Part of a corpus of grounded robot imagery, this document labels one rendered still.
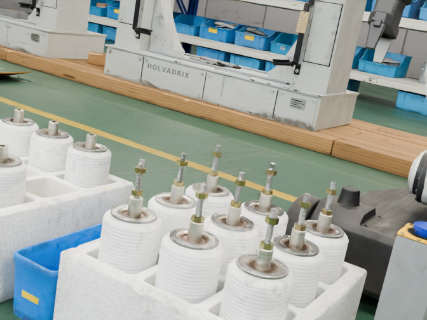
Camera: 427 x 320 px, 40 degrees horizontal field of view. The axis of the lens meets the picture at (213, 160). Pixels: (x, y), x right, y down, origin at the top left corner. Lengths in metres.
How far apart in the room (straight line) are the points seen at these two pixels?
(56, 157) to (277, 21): 8.98
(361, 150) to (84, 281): 2.08
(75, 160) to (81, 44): 3.10
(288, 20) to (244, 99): 6.99
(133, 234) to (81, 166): 0.40
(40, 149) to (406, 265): 0.82
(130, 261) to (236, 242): 0.17
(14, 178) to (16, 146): 0.33
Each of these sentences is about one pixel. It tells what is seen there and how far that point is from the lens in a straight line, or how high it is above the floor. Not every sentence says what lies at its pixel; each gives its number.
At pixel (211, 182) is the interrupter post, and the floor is 0.27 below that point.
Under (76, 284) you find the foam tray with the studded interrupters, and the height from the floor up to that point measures 0.14.
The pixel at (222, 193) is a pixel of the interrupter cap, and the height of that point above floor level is 0.25.
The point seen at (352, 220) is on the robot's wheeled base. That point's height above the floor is 0.20.
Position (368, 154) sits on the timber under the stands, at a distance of 2.86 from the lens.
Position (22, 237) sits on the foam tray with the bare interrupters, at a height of 0.13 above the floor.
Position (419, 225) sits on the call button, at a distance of 0.95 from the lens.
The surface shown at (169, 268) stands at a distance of 0.89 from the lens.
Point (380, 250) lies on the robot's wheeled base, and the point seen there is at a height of 0.16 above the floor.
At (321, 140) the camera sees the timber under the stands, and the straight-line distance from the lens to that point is 2.94.
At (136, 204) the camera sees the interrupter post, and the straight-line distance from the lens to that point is 0.95.
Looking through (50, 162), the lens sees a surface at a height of 0.20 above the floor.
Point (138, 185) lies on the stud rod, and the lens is 0.94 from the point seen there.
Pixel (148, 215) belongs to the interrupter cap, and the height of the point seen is 0.25.
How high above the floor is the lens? 0.59
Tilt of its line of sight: 14 degrees down
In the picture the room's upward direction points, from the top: 10 degrees clockwise
